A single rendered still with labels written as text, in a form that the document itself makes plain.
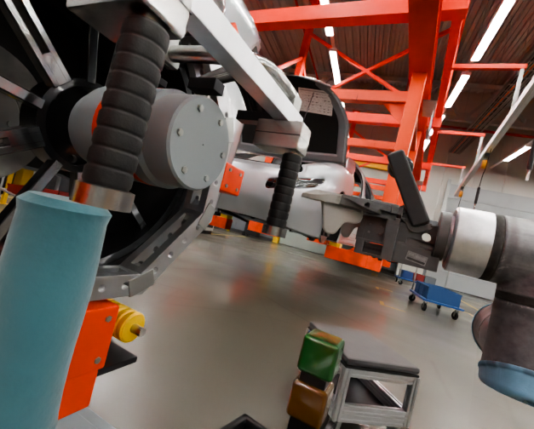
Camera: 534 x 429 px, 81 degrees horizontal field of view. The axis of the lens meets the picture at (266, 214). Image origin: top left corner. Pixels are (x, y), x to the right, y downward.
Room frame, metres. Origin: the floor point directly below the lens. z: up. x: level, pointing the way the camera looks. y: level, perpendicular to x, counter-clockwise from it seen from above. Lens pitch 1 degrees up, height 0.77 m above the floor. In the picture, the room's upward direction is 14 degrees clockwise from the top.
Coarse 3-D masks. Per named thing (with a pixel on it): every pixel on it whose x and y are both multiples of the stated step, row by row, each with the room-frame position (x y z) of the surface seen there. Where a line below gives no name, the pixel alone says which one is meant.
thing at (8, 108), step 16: (0, 48) 0.70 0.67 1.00; (0, 64) 0.70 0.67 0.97; (16, 64) 0.73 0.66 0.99; (16, 80) 0.74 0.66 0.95; (32, 80) 0.76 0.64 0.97; (0, 96) 0.68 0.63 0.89; (0, 112) 0.69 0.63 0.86; (16, 112) 0.71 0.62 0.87; (0, 160) 0.74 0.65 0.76; (16, 160) 0.77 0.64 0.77; (0, 176) 0.75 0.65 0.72
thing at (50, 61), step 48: (0, 0) 0.40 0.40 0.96; (48, 0) 0.60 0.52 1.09; (48, 48) 0.45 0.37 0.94; (96, 48) 0.51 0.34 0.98; (48, 96) 0.47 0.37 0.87; (0, 144) 0.44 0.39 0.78; (48, 144) 0.48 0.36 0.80; (144, 192) 0.76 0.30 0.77; (0, 240) 0.46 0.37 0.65; (144, 240) 0.67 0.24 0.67
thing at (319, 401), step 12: (300, 384) 0.34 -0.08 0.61; (300, 396) 0.34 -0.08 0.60; (312, 396) 0.33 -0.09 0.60; (324, 396) 0.33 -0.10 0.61; (288, 408) 0.34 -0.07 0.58; (300, 408) 0.34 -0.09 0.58; (312, 408) 0.33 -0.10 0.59; (324, 408) 0.33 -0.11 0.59; (300, 420) 0.34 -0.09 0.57; (312, 420) 0.33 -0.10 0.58
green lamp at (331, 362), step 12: (312, 336) 0.34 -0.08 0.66; (324, 336) 0.35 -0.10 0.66; (336, 336) 0.36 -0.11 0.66; (312, 348) 0.34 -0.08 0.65; (324, 348) 0.33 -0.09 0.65; (336, 348) 0.33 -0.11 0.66; (300, 360) 0.34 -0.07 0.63; (312, 360) 0.34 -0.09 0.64; (324, 360) 0.33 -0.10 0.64; (336, 360) 0.33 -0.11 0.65; (312, 372) 0.33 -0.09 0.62; (324, 372) 0.33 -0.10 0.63; (336, 372) 0.35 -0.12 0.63
